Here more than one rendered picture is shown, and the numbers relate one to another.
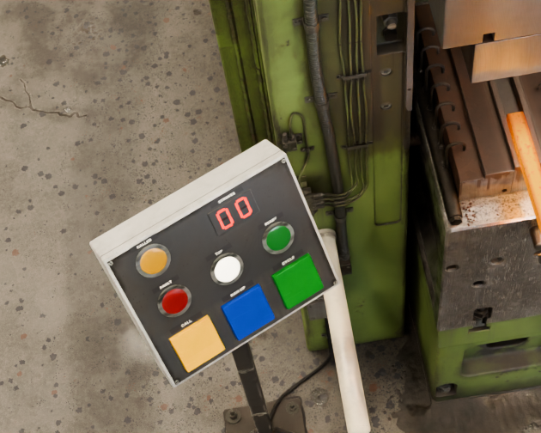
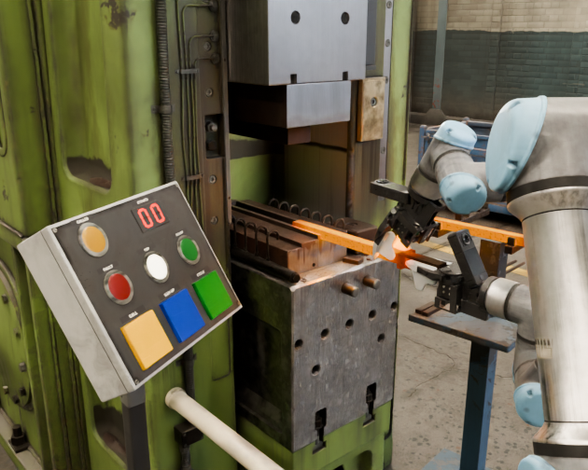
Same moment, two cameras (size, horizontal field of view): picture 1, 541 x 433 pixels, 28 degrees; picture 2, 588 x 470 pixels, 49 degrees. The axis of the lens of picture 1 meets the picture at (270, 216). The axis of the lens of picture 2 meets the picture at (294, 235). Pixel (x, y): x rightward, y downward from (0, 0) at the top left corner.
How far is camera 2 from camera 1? 1.32 m
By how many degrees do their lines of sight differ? 52
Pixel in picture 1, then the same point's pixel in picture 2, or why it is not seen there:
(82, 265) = not seen: outside the picture
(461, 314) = (307, 420)
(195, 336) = (145, 326)
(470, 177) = (291, 249)
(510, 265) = (333, 341)
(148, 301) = (94, 282)
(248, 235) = (166, 241)
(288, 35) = (148, 124)
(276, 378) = not seen: outside the picture
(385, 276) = (222, 458)
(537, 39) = (318, 88)
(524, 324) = (346, 435)
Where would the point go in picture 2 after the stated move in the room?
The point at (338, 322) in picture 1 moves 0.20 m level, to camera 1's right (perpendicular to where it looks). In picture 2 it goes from (224, 429) to (292, 396)
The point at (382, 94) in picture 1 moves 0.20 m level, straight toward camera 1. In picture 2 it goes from (211, 206) to (249, 227)
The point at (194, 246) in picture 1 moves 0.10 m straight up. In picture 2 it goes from (125, 237) to (120, 179)
